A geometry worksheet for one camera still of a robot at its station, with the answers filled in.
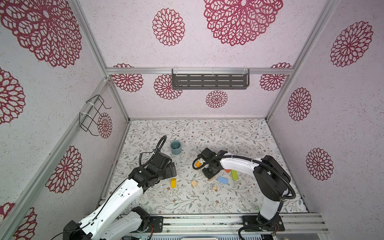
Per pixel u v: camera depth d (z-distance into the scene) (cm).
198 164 79
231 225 80
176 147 99
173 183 87
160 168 59
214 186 85
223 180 89
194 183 87
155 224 73
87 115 74
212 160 67
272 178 48
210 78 92
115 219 45
